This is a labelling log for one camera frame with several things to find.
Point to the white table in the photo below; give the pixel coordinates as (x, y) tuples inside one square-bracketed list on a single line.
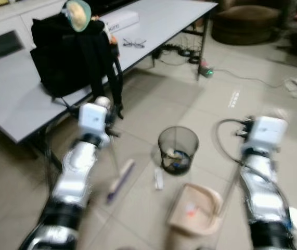
[(13, 99)]

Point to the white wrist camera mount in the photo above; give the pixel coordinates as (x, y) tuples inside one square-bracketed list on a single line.
[(269, 134), (92, 121)]

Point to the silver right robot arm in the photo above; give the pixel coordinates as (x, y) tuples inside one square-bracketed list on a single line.
[(262, 200)]

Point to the black rimmed eyeglasses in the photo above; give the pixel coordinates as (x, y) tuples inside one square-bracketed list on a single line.
[(134, 42)]

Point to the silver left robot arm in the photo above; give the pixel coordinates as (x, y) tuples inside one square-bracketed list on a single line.
[(75, 174)]

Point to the black mesh waste bin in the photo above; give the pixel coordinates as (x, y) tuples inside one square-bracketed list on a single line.
[(178, 148)]

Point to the small white floor object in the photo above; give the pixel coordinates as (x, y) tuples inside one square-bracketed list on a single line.
[(159, 179)]

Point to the teal round plush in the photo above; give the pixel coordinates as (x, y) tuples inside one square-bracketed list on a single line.
[(78, 14)]

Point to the white low cabinet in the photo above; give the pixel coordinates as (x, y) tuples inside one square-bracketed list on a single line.
[(13, 26)]

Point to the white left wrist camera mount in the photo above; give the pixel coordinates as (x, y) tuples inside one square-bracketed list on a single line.
[(92, 121)]

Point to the white flat cardboard box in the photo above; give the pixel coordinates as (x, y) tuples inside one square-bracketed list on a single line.
[(122, 20)]

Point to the brown round pouf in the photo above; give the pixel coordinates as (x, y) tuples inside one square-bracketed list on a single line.
[(244, 25)]

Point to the black backpack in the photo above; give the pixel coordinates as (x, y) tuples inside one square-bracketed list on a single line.
[(65, 57)]

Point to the broom with purple bristles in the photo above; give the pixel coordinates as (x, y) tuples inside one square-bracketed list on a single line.
[(120, 182)]

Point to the power strip with green light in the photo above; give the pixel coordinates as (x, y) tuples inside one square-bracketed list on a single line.
[(206, 70)]

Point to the orange backpack charm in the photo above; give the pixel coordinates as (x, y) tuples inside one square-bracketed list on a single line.
[(114, 46)]

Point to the beige plastic dustpan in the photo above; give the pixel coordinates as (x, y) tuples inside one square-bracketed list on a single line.
[(195, 211)]

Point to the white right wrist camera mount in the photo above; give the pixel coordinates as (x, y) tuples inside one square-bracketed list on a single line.
[(269, 134)]

